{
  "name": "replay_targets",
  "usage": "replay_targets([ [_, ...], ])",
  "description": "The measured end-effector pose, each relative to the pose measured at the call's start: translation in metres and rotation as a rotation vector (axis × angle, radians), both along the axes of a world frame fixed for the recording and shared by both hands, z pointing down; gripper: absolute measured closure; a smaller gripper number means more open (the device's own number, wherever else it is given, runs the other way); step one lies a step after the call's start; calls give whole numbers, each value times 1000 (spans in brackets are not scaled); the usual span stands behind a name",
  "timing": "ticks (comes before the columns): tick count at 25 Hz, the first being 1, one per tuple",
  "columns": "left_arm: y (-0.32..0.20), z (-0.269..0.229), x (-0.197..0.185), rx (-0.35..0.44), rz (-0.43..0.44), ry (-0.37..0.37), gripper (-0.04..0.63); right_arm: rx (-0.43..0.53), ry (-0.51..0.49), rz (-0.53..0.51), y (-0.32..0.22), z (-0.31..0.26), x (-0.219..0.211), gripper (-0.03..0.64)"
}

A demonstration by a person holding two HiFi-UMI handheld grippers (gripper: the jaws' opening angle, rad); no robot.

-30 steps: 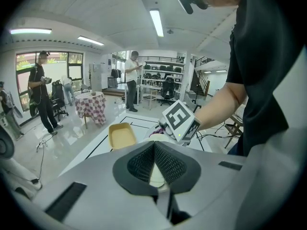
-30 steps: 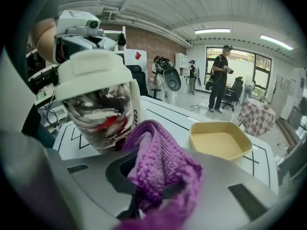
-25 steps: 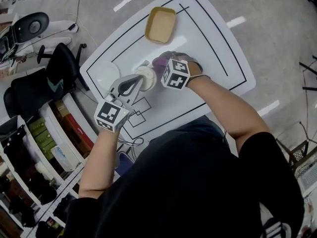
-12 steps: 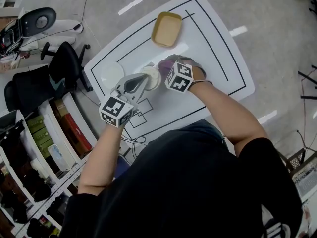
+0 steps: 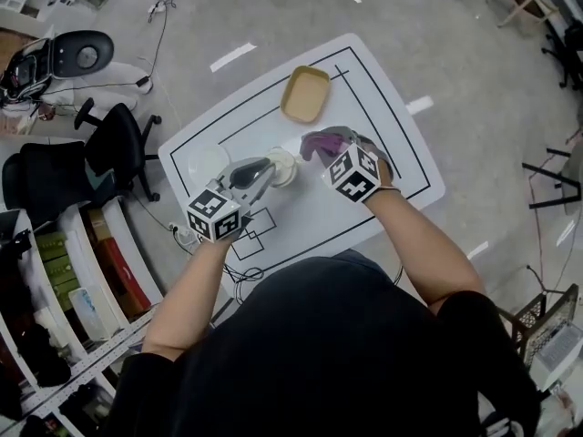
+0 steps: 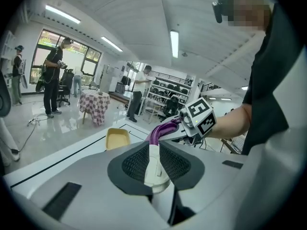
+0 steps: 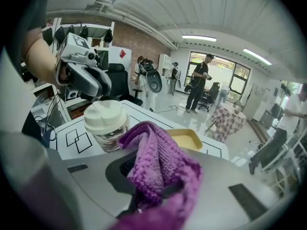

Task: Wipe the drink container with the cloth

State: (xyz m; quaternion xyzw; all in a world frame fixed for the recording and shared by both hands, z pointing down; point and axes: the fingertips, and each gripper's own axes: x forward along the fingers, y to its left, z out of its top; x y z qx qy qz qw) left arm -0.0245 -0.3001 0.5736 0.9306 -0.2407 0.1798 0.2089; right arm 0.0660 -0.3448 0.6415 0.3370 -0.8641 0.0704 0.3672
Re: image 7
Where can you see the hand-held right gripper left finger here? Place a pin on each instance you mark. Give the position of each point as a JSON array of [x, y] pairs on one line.
[[120, 174]]

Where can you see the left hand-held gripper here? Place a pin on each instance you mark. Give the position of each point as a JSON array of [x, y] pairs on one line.
[[81, 78]]

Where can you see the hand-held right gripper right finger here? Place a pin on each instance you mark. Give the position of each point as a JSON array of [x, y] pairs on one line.
[[172, 190]]

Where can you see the purple knitted cloth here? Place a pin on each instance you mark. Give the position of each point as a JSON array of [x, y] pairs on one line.
[[163, 166]]

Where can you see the drink container with cream lid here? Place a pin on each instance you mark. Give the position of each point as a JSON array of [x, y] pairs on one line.
[[105, 121]]

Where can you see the person's left forearm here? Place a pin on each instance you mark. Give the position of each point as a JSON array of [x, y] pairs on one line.
[[40, 59]]

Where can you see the checkered cloth covered table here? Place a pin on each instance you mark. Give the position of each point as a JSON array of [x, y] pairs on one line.
[[227, 123]]

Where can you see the person's left hand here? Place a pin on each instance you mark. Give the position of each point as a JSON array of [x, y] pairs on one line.
[[64, 73]]

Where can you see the black office chair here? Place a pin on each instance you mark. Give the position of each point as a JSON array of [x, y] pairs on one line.
[[120, 83]]

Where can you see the small white speaker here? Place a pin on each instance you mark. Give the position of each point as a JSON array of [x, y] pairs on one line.
[[72, 95]]

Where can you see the white board with red diamond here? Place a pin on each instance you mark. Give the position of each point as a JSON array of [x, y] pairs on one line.
[[123, 56]]

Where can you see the yellow plastic tray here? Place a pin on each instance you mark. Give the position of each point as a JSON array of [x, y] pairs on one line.
[[184, 139]]

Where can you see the white storage rack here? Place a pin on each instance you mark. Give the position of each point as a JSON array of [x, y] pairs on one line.
[[45, 99]]

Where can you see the black hanging bag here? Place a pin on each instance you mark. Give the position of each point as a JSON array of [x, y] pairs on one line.
[[70, 29], [60, 34], [84, 32], [108, 35], [48, 36]]

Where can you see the white cabinet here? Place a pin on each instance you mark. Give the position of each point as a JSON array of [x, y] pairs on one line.
[[165, 66]]

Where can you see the black gaming chair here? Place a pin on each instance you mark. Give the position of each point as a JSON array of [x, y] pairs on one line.
[[212, 95]]

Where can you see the person's black shirt sleeve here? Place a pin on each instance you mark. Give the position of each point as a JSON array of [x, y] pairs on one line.
[[28, 11]]

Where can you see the long ceiling light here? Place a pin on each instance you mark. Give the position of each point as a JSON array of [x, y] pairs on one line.
[[199, 38], [257, 56]]

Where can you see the black framed window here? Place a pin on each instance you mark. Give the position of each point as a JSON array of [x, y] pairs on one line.
[[237, 75]]

